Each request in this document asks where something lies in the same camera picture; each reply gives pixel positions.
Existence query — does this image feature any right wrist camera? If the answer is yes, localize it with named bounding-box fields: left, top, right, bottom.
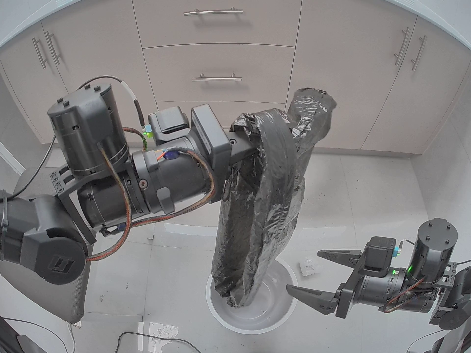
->
left=362, top=236, right=400, bottom=277

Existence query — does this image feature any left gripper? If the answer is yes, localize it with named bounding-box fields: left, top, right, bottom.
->
left=131, top=104, right=260, bottom=215

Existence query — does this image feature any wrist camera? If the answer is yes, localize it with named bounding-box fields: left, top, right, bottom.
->
left=148, top=107, right=194, bottom=146
left=362, top=236, right=400, bottom=277

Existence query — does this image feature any black plastic bag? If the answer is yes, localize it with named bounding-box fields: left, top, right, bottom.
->
left=211, top=86, right=337, bottom=309

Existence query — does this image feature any crumpled white paper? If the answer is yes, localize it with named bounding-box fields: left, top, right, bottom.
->
left=299, top=258, right=322, bottom=277

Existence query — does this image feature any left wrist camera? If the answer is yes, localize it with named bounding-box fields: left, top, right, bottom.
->
left=148, top=107, right=194, bottom=146

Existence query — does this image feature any white trash bin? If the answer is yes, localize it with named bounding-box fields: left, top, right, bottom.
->
left=206, top=258, right=298, bottom=333

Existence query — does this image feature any black cable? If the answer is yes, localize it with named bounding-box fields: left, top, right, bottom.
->
left=118, top=331, right=201, bottom=353
left=5, top=75, right=148, bottom=200
left=406, top=330, right=443, bottom=353

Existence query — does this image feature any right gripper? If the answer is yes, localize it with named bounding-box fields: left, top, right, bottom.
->
left=286, top=249, right=410, bottom=320

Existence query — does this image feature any beige cabinet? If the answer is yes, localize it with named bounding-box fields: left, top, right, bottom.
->
left=0, top=0, right=471, bottom=158

